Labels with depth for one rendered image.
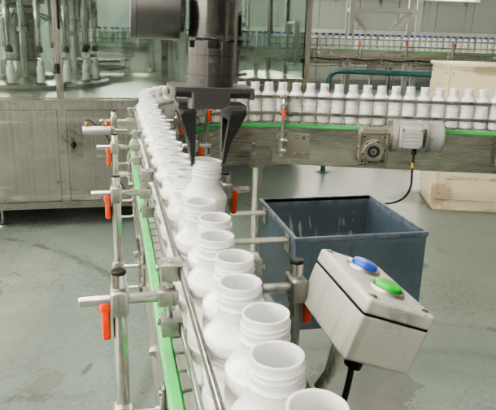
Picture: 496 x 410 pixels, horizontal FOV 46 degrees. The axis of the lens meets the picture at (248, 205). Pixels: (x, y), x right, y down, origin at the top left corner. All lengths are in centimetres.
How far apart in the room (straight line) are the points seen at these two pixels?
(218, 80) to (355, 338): 34
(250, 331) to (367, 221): 123
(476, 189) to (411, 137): 276
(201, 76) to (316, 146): 185
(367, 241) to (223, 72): 69
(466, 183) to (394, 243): 377
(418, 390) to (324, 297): 192
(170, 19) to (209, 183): 20
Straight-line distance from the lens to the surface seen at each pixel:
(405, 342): 62
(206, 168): 74
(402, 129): 239
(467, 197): 512
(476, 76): 496
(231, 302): 48
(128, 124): 188
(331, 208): 159
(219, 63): 72
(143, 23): 71
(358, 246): 130
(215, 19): 71
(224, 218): 66
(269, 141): 253
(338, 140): 254
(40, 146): 422
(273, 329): 43
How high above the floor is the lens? 136
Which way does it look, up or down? 16 degrees down
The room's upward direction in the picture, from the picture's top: 2 degrees clockwise
